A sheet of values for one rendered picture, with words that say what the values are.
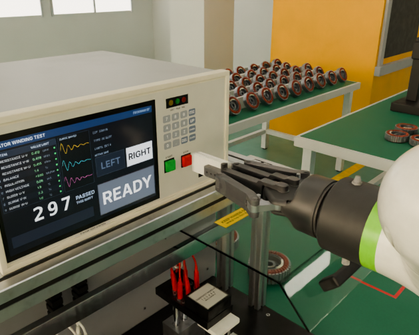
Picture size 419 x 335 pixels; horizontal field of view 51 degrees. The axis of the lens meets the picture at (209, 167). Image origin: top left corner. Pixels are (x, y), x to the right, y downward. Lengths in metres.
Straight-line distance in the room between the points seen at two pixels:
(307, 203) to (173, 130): 0.29
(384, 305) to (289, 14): 3.60
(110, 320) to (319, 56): 3.65
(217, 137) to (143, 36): 7.90
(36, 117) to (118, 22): 7.76
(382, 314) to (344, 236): 0.66
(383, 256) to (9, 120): 0.44
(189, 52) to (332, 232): 4.24
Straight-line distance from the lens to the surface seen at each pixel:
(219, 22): 4.66
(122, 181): 0.68
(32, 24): 7.52
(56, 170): 0.61
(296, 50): 4.45
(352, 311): 1.13
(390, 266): 0.49
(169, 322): 0.95
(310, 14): 4.34
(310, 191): 0.53
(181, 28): 4.73
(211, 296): 0.85
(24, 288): 0.62
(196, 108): 0.75
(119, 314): 0.98
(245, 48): 7.22
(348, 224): 0.50
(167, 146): 0.72
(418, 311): 1.19
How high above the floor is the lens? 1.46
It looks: 23 degrees down
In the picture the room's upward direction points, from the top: straight up
